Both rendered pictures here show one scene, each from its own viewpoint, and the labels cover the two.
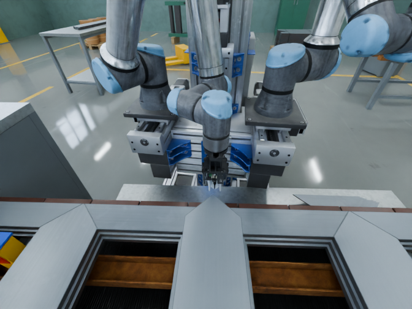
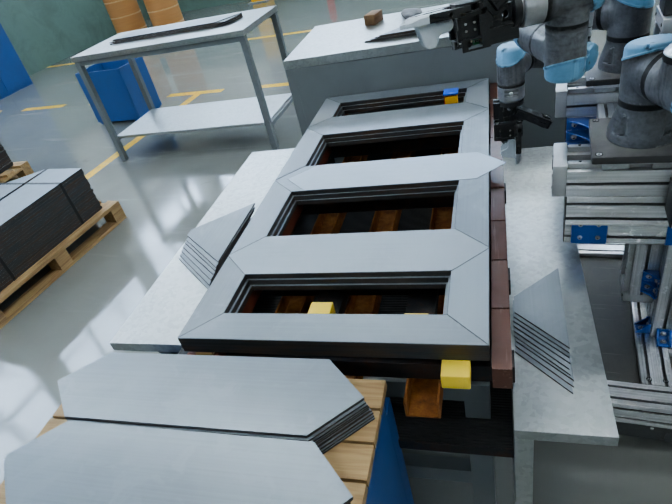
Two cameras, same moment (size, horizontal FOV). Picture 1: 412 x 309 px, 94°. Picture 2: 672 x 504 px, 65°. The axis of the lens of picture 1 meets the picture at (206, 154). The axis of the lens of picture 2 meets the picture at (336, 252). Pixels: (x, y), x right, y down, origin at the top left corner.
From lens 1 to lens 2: 163 cm
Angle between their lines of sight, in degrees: 80
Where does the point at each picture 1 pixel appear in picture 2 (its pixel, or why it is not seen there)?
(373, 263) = (426, 244)
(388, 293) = (402, 244)
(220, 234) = (458, 169)
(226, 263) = (432, 173)
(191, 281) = (421, 161)
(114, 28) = not seen: outside the picture
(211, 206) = (489, 162)
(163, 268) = not seen: hidden behind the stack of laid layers
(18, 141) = not seen: hidden behind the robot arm
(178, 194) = (546, 183)
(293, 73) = (626, 76)
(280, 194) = (568, 270)
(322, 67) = (658, 88)
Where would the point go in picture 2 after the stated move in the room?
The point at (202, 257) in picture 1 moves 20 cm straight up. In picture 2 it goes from (438, 163) to (432, 105)
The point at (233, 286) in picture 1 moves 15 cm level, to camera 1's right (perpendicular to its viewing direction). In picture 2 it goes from (416, 176) to (413, 201)
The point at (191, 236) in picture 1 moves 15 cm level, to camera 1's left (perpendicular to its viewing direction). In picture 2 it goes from (456, 157) to (456, 137)
